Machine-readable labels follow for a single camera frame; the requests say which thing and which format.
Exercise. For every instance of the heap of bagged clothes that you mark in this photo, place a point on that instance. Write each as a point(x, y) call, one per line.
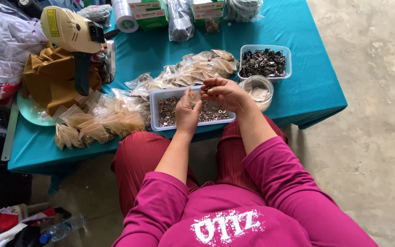
point(5, 44)

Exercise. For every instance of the few metal eyelets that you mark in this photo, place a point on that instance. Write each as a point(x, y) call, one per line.
point(210, 88)

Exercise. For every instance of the round clear plastic jar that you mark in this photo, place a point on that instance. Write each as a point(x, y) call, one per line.
point(257, 91)

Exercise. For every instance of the red pleated trousers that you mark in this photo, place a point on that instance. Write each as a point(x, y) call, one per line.
point(139, 154)

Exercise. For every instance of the magenta long-sleeved shirt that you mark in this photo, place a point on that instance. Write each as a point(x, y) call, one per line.
point(245, 212)

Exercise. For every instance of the heap of empty zip bags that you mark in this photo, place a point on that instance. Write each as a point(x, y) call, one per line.
point(190, 70)

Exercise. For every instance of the pile of dark metal clips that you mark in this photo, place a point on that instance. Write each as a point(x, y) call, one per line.
point(262, 63)

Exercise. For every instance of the heap of filled zip bags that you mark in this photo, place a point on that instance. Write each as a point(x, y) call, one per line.
point(98, 120)

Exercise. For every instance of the light green plastic plate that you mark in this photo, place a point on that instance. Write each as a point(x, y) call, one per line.
point(29, 111)

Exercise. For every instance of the heap of mixed clothing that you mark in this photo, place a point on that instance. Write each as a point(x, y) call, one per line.
point(9, 226)

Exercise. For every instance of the clear rectangular plastic tray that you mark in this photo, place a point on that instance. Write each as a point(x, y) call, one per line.
point(154, 113)

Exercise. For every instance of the mustard brown fabric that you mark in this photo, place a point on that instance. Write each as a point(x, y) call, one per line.
point(50, 79)

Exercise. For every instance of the clear square plastic tub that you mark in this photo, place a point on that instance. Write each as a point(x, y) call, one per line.
point(286, 60)

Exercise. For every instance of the clear bag with black parts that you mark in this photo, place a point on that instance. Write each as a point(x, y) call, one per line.
point(180, 20)

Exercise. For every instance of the stack of green white boxes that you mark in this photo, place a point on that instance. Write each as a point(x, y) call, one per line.
point(149, 13)
point(207, 8)

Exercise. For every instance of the cream electric fabric cutter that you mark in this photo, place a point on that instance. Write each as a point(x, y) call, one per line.
point(70, 29)

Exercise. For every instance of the clear bag of grey parts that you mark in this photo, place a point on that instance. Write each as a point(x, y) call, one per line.
point(96, 13)

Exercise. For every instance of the small bag of brass parts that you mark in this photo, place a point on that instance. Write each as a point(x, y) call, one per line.
point(212, 25)

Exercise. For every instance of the person's right hand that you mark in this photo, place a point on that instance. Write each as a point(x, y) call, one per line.
point(230, 94)

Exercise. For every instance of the white tape roll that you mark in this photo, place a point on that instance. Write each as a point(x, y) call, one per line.
point(123, 15)

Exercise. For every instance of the small clear zip bag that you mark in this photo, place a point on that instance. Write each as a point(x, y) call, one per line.
point(194, 96)

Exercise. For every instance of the long metal ruler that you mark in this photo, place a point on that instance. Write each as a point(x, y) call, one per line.
point(10, 132)

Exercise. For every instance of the person's left hand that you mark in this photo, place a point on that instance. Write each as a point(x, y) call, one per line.
point(185, 115)

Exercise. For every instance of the clear water bottle blue cap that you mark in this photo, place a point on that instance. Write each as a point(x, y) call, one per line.
point(62, 229)

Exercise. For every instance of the pile of silver metal eyelets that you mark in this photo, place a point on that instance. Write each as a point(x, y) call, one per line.
point(214, 113)

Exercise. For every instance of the clear bag of grey rings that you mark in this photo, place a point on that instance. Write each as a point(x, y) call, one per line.
point(243, 9)

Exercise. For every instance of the teal tablecloth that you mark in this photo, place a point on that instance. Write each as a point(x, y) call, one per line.
point(303, 92)

